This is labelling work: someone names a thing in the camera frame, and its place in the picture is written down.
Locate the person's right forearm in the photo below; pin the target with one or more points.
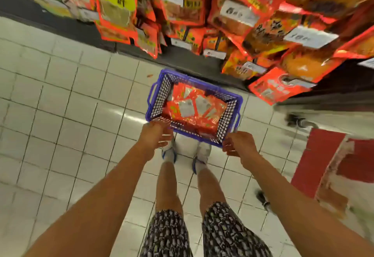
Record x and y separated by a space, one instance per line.
304 213

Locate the pile of red seasoning packets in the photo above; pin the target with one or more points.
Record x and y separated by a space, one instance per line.
196 110

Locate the person's left forearm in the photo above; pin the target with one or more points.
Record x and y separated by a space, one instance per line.
93 213

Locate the grey right shoe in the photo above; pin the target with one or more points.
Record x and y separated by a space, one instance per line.
202 155

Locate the blue plastic basket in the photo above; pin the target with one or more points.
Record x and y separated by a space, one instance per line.
161 99

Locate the hanging display of seasoning packets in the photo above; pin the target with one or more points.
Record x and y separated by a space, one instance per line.
309 36

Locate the person's right leg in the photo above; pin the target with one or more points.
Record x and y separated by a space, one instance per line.
210 189

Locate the rows of hanging red packets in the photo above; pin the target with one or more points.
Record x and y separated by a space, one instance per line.
181 8

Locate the person's leg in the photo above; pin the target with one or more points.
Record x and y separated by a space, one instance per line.
210 189
168 186

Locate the grey left shoe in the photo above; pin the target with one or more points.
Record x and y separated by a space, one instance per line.
169 151

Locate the grey shoe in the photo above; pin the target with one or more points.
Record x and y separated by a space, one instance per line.
202 155
169 151

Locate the person's left leg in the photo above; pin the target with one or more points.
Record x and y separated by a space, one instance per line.
168 186

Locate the dark patterned shorts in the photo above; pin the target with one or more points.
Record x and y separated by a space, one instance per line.
228 236

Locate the person's left hand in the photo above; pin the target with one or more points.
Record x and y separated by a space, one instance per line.
155 140

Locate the person's right hand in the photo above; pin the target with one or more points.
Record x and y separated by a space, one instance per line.
242 148

